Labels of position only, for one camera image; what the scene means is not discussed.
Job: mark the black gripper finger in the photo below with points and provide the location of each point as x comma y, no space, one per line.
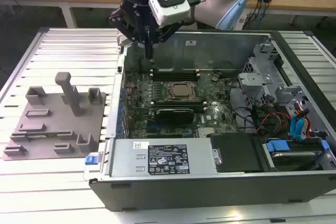
123,20
166,31

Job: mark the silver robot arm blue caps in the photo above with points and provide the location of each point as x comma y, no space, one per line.
215,6

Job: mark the black RAM slot bank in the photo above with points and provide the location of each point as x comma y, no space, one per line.
178,104
174,75

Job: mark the grey case release latch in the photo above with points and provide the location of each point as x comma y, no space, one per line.
121,39

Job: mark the silver CPU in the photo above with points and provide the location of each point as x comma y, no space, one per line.
183,89

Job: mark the round coin battery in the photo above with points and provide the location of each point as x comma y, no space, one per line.
215,77

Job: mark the black graphics card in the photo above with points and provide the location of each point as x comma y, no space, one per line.
174,116

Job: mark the silver metal drive cage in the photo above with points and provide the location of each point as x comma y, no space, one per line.
253,82

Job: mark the green motherboard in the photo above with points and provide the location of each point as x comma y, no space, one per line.
218,119

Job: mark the grey plastic parts rack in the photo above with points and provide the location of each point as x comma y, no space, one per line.
52,119

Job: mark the silver power supply with label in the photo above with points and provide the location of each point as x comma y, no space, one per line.
123,158

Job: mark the black plastic shroud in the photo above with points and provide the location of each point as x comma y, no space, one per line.
233,153

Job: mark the blue case latch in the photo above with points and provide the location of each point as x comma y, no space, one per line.
91,160

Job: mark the hard disk in blue carrier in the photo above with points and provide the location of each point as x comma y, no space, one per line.
279,146

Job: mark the black open PC case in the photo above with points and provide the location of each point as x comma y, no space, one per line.
210,190

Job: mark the white sticker on case wall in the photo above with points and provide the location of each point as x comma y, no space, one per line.
190,42

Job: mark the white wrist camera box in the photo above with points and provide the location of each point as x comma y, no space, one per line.
170,1

